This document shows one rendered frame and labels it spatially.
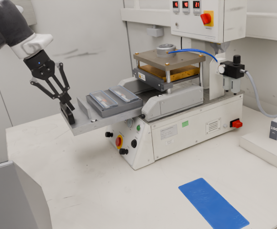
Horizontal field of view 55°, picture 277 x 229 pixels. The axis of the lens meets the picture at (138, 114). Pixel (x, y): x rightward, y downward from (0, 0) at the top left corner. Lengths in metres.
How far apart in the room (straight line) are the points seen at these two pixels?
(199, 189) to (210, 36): 0.56
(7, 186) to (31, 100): 1.98
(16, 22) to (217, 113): 0.80
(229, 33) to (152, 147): 0.51
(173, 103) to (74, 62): 1.61
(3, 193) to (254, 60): 1.20
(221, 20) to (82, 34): 1.62
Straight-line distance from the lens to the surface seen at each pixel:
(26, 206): 0.58
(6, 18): 0.89
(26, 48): 0.90
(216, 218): 0.85
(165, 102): 0.97
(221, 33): 1.06
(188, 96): 1.03
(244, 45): 1.45
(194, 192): 0.92
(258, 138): 1.14
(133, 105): 0.98
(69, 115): 0.94
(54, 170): 1.14
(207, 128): 1.14
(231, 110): 1.19
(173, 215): 0.86
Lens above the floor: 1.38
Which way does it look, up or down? 26 degrees down
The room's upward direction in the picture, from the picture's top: 7 degrees counter-clockwise
